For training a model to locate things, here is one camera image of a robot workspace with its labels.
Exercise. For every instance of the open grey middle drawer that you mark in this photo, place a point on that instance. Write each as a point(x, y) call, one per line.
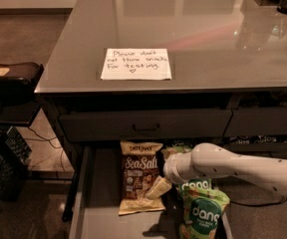
point(96, 211)

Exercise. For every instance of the closed grey top drawer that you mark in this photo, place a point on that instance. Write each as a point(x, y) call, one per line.
point(145, 124)

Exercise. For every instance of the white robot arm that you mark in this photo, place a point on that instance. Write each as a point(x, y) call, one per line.
point(208, 160)

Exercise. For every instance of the right top drawer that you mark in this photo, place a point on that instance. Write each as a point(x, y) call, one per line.
point(258, 121)

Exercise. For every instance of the white handwritten paper note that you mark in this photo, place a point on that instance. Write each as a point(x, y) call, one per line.
point(136, 64)

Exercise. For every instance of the green Dang chip bag front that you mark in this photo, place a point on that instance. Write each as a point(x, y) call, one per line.
point(203, 206)

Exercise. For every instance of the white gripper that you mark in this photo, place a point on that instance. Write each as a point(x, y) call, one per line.
point(170, 170)

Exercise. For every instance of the brown sea salt chip bag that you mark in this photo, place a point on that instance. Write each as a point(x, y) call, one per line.
point(139, 172)

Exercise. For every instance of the green Dang chip bag rear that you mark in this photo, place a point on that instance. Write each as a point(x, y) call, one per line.
point(169, 150)

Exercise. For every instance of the right middle drawer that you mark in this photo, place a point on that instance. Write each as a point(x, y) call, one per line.
point(275, 150)

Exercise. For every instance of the green dang chip bag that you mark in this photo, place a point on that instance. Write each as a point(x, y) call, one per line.
point(203, 206)
point(169, 150)

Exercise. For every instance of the black office chair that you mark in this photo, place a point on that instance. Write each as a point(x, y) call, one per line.
point(18, 105)

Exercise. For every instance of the dark milk crate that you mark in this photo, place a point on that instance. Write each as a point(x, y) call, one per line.
point(14, 154)

